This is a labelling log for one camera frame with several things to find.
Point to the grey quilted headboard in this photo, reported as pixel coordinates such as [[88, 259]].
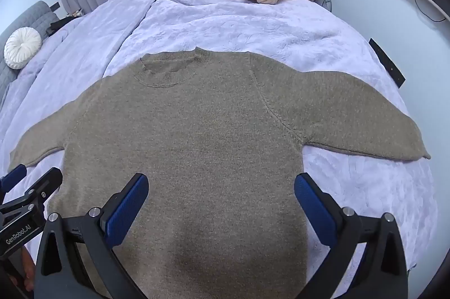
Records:
[[31, 18]]

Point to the lavender plush blanket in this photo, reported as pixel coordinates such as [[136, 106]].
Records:
[[228, 21]]

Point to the brown knit sweater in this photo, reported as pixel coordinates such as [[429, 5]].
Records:
[[211, 144]]

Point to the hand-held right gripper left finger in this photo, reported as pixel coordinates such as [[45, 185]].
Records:
[[128, 207]]

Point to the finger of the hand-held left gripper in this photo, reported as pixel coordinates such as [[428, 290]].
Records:
[[42, 186], [14, 176]]

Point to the black flat bracket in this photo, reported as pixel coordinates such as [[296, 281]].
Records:
[[386, 62]]

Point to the black object on bed edge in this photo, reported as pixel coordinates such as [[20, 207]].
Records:
[[58, 24]]

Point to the round white pleated cushion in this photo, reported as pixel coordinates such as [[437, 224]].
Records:
[[21, 48]]

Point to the person's left hand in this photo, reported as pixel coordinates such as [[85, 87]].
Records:
[[27, 267]]

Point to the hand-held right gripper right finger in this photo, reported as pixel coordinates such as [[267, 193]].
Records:
[[314, 211]]

